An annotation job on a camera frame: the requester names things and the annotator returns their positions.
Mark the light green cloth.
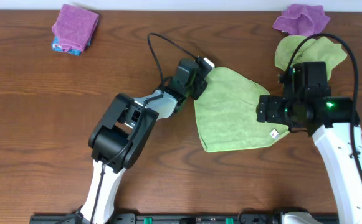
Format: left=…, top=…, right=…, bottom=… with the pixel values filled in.
left=194, top=67, right=289, bottom=152

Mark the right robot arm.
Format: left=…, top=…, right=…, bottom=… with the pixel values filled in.
left=257, top=67, right=362, bottom=223

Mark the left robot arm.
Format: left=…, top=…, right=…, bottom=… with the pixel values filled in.
left=75, top=67, right=213, bottom=223

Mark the olive green crumpled cloth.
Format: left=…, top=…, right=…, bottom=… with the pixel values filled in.
left=274, top=35, right=347, bottom=80

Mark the crumpled purple cloth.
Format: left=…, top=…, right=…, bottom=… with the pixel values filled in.
left=272, top=4, right=330, bottom=37

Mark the folded purple cloth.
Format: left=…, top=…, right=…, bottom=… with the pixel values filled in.
left=52, top=4, right=99, bottom=52

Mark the folded blue cloth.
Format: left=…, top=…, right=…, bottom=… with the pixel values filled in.
left=51, top=36, right=92, bottom=56

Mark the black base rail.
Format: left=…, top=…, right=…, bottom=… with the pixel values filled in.
left=29, top=212, right=340, bottom=224

